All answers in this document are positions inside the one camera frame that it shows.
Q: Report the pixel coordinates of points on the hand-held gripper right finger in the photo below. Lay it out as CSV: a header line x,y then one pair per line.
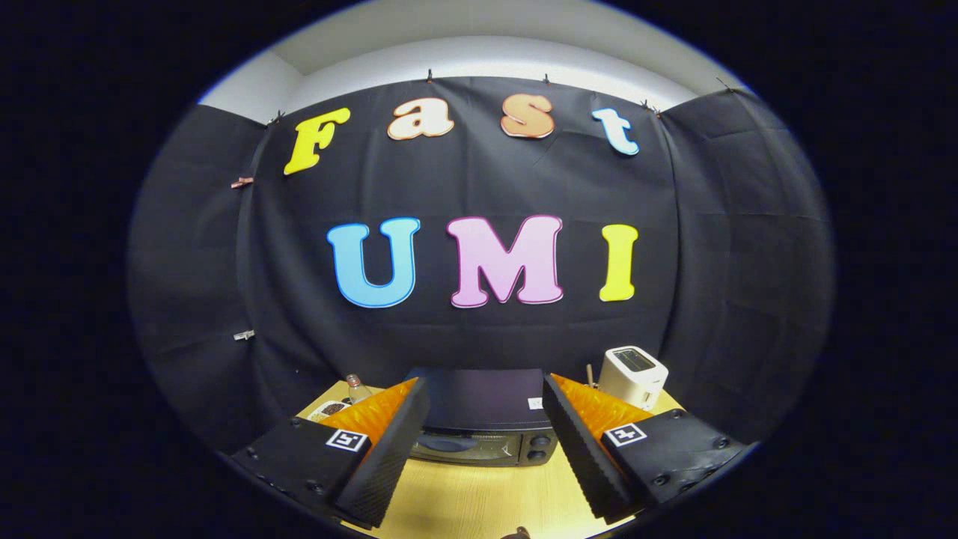
x,y
580,449

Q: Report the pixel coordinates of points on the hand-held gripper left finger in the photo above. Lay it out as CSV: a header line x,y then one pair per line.
x,y
393,449

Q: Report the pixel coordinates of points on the black toaster oven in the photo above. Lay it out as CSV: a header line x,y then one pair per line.
x,y
486,397

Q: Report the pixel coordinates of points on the white bread toaster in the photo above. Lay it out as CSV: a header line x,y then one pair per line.
x,y
632,382

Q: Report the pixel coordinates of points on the clear glass bottle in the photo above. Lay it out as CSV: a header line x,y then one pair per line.
x,y
357,391

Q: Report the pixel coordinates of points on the white divided snack dish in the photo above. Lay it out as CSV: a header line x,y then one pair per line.
x,y
329,409

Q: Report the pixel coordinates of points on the black backdrop cloth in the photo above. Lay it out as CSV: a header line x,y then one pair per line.
x,y
486,180

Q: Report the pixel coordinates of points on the pink cloth clip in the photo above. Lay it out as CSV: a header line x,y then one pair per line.
x,y
242,183

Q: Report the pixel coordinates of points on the row of black cloth clips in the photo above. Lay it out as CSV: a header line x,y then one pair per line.
x,y
429,75

